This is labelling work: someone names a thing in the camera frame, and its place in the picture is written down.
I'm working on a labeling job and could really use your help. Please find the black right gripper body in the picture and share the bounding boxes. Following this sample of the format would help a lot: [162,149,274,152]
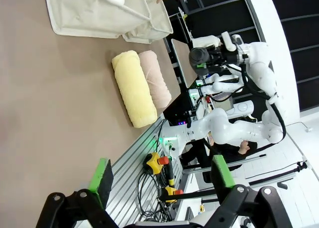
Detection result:
[188,46,227,70]

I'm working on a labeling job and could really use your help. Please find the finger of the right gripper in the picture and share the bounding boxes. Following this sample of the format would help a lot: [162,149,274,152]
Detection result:
[195,63,209,76]

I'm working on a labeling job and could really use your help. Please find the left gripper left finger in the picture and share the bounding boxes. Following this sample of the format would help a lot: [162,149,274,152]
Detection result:
[36,158,114,228]

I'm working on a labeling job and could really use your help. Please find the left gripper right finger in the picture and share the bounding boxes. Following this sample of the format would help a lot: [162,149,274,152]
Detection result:
[206,155,292,228]

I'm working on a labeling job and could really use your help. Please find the pink towel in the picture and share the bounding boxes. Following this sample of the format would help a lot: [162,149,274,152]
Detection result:
[138,50,172,109]

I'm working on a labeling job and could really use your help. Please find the yellow towel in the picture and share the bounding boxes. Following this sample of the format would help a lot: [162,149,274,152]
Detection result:
[111,50,158,128]

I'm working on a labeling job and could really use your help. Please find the brown background table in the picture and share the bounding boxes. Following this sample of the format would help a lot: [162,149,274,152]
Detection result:
[171,38,200,88]

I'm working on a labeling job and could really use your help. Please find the seated person in black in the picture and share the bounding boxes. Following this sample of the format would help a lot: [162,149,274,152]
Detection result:
[180,140,259,171]

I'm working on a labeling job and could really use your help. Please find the grey slotted aluminium bench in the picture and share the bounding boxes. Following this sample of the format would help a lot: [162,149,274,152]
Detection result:
[106,118,186,228]

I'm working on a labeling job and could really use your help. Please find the cream fabric basket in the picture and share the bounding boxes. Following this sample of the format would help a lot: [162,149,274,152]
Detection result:
[122,0,174,43]
[44,0,153,39]

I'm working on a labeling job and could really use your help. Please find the yellow emergency stop button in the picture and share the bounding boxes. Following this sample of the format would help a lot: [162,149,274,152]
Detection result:
[161,187,184,204]
[142,152,170,175]

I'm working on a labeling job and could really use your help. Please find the black tripod pole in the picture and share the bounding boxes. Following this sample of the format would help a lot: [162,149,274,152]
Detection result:
[249,160,309,186]

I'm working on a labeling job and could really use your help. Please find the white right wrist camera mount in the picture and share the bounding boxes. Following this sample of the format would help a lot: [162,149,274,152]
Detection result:
[220,31,237,52]

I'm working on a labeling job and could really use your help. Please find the black handheld enable switch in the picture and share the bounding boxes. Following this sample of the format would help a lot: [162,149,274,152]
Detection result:
[164,160,175,189]

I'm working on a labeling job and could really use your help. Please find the black cable bundle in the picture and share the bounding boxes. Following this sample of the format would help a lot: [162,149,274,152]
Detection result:
[136,172,172,223]

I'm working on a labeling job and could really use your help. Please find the dark right arm cable sleeve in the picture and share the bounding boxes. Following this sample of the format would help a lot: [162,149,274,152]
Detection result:
[224,63,287,145]

